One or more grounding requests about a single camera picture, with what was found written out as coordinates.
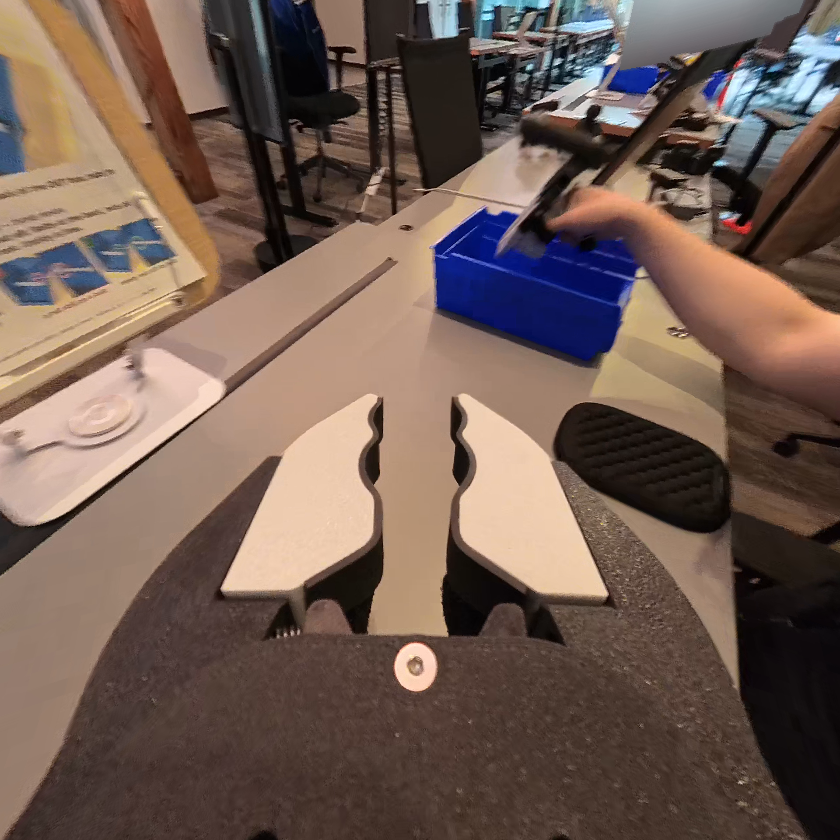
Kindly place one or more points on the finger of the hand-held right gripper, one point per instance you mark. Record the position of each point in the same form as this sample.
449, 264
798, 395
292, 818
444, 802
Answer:
518, 239

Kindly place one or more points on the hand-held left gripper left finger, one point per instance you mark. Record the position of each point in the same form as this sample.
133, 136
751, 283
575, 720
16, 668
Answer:
315, 512

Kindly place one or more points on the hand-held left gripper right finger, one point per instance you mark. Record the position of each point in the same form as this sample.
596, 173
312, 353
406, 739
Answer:
525, 525

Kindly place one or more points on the blue plastic bin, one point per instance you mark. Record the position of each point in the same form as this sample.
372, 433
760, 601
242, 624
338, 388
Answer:
525, 302

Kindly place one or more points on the black mesh elbow pad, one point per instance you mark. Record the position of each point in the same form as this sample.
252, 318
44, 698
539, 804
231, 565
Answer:
646, 463

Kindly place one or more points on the person's right forearm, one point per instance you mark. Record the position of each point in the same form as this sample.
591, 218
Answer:
735, 308

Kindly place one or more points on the person's right hand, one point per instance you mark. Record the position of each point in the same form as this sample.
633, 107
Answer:
597, 216

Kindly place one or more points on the black mesh chair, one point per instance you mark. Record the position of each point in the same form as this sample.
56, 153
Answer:
439, 111

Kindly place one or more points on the white power adapter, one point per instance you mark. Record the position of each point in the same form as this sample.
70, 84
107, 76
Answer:
373, 187

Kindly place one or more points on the wooden partition panel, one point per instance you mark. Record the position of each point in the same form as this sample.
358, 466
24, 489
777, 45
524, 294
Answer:
794, 184

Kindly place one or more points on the black office chair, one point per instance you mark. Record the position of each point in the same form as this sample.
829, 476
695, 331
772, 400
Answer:
321, 111

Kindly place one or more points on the printed instruction sheet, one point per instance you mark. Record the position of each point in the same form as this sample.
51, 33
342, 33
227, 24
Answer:
79, 197

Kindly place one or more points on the black desk leg frame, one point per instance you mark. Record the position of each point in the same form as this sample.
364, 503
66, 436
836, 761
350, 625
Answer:
262, 144

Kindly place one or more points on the brown wooden post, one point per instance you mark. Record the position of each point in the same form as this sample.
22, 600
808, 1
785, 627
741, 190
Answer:
164, 98

